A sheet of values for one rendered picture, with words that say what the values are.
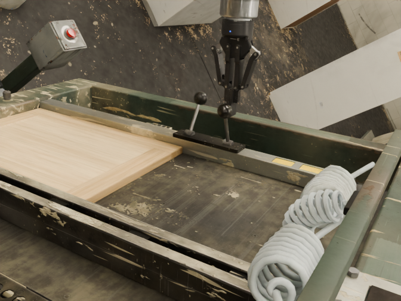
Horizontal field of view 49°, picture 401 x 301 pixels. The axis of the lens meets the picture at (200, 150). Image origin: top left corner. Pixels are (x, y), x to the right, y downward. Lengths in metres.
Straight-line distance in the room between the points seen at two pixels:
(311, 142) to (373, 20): 7.80
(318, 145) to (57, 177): 0.71
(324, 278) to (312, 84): 4.42
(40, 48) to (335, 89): 3.43
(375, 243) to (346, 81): 3.97
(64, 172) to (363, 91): 3.85
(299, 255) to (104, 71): 2.79
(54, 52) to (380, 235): 1.32
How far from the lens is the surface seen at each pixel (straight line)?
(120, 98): 1.62
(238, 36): 1.05
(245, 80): 1.08
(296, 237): 0.47
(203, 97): 1.21
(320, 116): 4.78
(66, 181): 1.03
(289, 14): 6.04
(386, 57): 4.54
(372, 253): 0.70
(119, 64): 3.28
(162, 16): 3.72
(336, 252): 0.38
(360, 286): 0.61
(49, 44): 1.74
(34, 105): 1.54
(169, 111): 1.50
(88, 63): 3.09
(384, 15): 9.00
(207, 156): 1.17
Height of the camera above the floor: 2.10
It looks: 36 degrees down
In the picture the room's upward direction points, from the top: 66 degrees clockwise
